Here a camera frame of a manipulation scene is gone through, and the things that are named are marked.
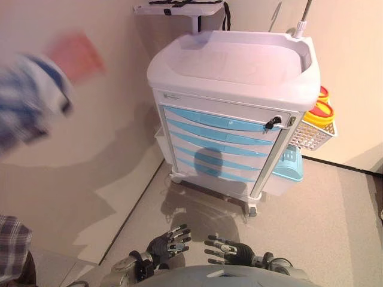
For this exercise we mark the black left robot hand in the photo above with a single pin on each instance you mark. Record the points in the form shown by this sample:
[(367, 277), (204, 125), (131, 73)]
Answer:
[(163, 246)]

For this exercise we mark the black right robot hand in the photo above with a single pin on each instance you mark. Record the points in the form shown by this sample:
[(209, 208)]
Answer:
[(236, 249)]

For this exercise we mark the grey robot torso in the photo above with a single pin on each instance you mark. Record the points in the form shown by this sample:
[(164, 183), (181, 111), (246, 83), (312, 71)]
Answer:
[(209, 276)]

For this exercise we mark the grey cart caster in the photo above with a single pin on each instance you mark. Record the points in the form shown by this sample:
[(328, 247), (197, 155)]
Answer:
[(252, 210)]

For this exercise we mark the blue lid waste bin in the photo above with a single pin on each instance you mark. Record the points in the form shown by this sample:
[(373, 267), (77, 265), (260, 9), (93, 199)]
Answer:
[(288, 167)]

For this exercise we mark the white side bin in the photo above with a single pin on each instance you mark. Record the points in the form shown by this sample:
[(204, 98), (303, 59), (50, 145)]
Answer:
[(160, 140)]

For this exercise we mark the black keys in lock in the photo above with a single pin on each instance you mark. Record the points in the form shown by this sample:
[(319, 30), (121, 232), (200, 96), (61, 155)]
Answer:
[(270, 123)]

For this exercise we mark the person in plaid shirt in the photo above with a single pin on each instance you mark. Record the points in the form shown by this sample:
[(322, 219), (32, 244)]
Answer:
[(13, 236)]

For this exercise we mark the yellow container with red lid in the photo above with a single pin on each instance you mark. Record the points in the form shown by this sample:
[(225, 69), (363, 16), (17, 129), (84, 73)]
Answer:
[(323, 93), (320, 113)]

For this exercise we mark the white medical cart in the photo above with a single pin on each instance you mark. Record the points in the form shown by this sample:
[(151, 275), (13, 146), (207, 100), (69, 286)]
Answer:
[(233, 59)]

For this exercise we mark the red paper sheet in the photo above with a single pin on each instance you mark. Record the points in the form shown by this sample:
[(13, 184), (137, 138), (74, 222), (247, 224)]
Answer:
[(77, 56)]

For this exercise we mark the metal infusion pole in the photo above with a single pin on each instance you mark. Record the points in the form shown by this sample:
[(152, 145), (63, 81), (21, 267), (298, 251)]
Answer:
[(300, 27)]

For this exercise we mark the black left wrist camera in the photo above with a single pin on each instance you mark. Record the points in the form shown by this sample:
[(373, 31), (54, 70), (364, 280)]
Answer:
[(145, 270)]

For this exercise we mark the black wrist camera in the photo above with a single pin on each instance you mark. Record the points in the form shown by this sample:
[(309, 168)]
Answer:
[(267, 261), (145, 270)]

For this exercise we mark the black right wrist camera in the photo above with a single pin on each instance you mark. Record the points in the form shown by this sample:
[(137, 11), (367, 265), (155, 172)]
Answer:
[(267, 261)]

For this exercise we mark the white shelf on post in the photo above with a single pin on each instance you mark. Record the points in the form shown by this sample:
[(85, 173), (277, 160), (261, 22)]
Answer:
[(179, 9)]

